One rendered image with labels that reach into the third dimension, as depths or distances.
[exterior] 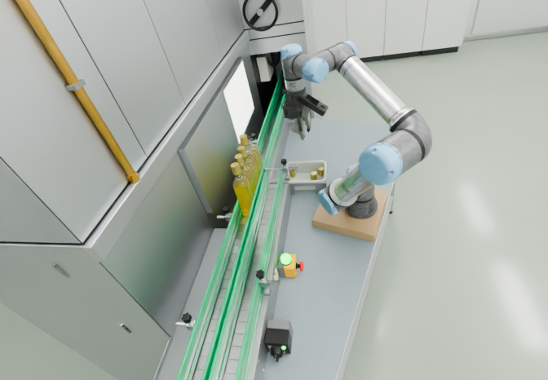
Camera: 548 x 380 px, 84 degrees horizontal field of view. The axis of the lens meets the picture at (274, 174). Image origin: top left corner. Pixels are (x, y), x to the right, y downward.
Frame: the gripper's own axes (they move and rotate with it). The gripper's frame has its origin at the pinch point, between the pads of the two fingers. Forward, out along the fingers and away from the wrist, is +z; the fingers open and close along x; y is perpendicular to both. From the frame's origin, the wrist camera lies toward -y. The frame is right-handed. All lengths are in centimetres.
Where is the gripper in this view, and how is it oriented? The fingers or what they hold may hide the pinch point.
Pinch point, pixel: (307, 133)
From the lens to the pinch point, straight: 126.8
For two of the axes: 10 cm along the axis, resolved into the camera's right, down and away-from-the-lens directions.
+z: 1.8, 7.5, 6.3
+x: -4.6, 6.3, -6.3
